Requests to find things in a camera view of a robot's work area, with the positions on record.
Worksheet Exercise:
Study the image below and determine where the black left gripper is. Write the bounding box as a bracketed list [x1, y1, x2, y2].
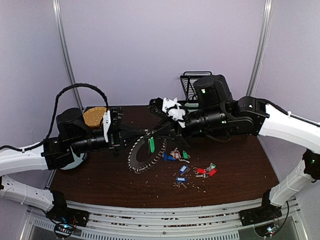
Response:
[69, 124, 146, 160]

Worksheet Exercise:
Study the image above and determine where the green key tag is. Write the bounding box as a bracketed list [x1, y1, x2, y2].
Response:
[148, 137, 155, 153]

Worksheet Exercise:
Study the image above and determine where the metal disc with key rings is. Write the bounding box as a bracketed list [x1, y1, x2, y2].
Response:
[127, 135, 167, 174]

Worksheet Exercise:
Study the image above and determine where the blue key tag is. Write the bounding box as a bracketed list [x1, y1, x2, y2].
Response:
[175, 177, 188, 189]
[162, 152, 177, 162]
[179, 165, 190, 175]

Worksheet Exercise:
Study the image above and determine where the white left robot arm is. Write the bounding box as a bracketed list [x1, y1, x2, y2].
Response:
[0, 107, 147, 222]

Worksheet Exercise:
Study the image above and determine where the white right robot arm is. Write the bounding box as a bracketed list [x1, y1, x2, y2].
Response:
[149, 75, 320, 221]

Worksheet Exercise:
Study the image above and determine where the mixed colour key tag bunch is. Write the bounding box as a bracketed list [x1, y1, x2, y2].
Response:
[170, 147, 190, 163]

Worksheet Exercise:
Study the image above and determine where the yellow dotted plate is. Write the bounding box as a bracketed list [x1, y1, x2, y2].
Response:
[82, 106, 107, 129]

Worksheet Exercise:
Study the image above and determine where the light blue plate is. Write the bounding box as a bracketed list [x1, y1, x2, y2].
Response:
[61, 152, 88, 171]

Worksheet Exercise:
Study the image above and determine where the red key tag bunch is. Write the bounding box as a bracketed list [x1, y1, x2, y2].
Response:
[192, 163, 218, 179]

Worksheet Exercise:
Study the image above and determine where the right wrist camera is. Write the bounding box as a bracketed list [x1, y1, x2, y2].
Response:
[148, 97, 187, 129]

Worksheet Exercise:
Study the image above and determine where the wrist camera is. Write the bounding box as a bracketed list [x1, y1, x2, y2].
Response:
[102, 106, 124, 143]
[148, 97, 187, 129]

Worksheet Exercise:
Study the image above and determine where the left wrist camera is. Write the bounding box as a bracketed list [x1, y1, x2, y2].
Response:
[102, 106, 124, 143]

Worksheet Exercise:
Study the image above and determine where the black wire dish rack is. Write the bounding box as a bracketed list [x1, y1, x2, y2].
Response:
[178, 71, 212, 112]

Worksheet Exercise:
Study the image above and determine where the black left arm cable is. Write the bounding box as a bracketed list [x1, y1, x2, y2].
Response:
[0, 82, 111, 153]

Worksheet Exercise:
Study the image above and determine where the aluminium front rail base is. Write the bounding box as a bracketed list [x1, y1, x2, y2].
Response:
[18, 198, 310, 240]

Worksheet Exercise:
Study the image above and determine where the left aluminium frame post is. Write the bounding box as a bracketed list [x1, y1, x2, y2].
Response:
[51, 0, 85, 112]

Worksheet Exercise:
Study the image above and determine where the aluminium frame post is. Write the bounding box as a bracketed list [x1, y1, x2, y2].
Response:
[246, 0, 274, 97]
[51, 0, 85, 112]

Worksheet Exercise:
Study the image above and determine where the right aluminium frame post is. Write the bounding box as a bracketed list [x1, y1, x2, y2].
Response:
[246, 0, 274, 97]

